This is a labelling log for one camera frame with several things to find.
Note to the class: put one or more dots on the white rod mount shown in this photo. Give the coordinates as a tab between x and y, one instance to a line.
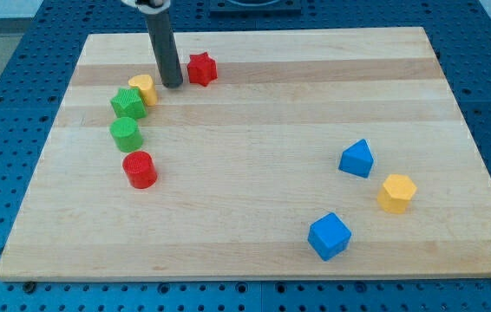
146	4

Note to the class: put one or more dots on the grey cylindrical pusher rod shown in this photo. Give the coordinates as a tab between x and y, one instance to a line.
163	43

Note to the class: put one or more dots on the yellow heart block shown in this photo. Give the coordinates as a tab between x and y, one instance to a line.
146	87

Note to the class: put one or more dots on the red star block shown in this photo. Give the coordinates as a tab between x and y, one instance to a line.
202	69

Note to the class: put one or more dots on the green star block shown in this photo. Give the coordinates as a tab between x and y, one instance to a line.
128	103

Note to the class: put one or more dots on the green cylinder block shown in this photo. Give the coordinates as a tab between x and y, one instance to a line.
126	134

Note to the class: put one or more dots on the red cylinder block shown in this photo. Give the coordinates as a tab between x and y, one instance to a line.
140	170

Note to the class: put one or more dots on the light wooden board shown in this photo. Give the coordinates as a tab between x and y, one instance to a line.
246	165

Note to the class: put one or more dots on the blue pentagon house block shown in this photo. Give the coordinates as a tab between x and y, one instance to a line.
357	159

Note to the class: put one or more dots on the blue cube block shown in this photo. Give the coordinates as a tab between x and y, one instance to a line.
329	236

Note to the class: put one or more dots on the yellow hexagon block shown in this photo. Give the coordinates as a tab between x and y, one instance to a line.
396	193

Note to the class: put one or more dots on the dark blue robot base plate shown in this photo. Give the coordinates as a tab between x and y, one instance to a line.
237	7

